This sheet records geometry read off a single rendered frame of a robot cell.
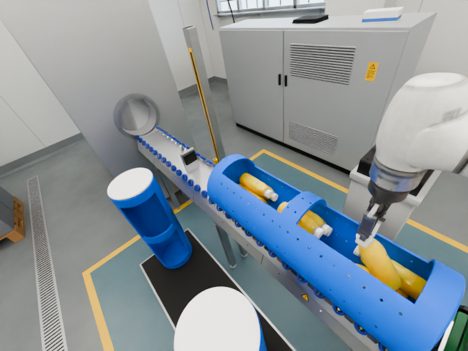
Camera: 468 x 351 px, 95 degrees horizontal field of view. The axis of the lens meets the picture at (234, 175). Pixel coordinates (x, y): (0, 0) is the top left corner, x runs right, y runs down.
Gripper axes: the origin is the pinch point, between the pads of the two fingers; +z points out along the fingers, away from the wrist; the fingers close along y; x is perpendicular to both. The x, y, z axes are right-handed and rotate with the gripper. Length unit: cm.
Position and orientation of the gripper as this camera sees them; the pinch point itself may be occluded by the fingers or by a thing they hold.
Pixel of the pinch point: (367, 232)
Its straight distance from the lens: 71.8
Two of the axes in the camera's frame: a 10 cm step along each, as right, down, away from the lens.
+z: 1.5, 7.4, 6.5
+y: -7.4, 5.2, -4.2
